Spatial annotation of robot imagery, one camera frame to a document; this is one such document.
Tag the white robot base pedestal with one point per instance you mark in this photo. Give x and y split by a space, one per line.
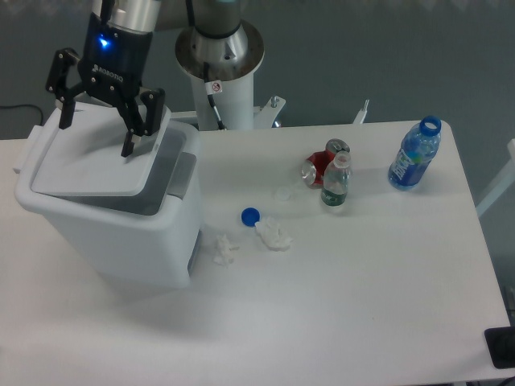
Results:
233 102

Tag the clear green label bottle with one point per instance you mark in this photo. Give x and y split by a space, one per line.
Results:
335 179

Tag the white frame at right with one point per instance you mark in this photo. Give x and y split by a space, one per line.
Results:
503 180

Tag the crumpled white tissue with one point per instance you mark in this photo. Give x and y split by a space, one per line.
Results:
225 250
273 235

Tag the clear plastic bottle cap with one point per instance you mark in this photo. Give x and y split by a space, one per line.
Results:
282 194

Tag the white trash can lid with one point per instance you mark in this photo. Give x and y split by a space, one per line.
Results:
86 158

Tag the black device at edge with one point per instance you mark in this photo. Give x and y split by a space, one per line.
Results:
500 342

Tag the crumpled white tissue right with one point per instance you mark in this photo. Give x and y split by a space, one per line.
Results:
273 235

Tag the blue plastic drink bottle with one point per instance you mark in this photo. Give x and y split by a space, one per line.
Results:
418 148

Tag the white plastic trash can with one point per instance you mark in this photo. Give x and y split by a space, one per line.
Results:
150 237

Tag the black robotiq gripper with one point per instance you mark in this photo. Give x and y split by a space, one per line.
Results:
117 44

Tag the blue bottle cap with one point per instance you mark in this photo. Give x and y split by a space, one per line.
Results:
250 216

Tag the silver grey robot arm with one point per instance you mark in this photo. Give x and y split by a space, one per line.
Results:
216 47

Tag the crushed red soda can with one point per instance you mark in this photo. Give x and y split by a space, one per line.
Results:
313 168

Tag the crumpled white tissue left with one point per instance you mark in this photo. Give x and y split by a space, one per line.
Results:
225 250

